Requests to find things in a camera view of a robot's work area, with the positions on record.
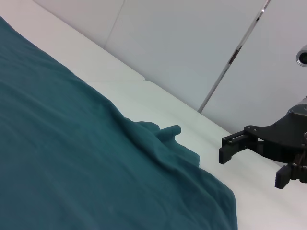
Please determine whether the teal blue shirt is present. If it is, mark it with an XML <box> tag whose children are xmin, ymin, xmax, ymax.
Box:
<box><xmin>0</xmin><ymin>15</ymin><xmax>238</xmax><ymax>230</ymax></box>

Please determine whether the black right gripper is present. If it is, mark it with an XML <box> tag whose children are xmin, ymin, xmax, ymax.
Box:
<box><xmin>218</xmin><ymin>111</ymin><xmax>307</xmax><ymax>190</ymax></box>

